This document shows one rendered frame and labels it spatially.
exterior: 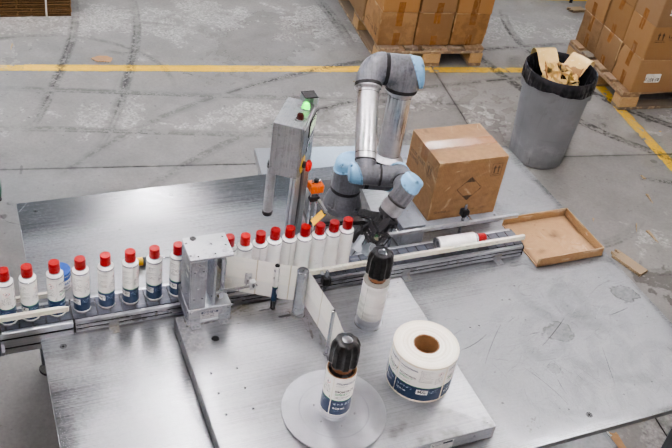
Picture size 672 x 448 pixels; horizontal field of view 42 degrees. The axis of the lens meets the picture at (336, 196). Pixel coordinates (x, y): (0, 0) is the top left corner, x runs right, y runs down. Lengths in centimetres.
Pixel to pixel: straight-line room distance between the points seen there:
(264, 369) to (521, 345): 89
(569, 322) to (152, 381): 144
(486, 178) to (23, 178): 259
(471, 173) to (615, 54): 338
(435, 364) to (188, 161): 278
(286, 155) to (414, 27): 369
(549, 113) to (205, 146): 202
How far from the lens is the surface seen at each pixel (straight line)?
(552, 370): 302
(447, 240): 324
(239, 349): 277
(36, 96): 569
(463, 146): 342
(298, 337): 282
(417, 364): 261
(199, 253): 268
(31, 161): 511
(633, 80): 646
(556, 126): 540
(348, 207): 335
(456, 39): 650
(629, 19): 654
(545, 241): 354
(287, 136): 270
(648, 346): 326
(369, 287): 277
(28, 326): 286
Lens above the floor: 288
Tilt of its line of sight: 36 degrees down
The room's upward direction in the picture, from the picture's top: 9 degrees clockwise
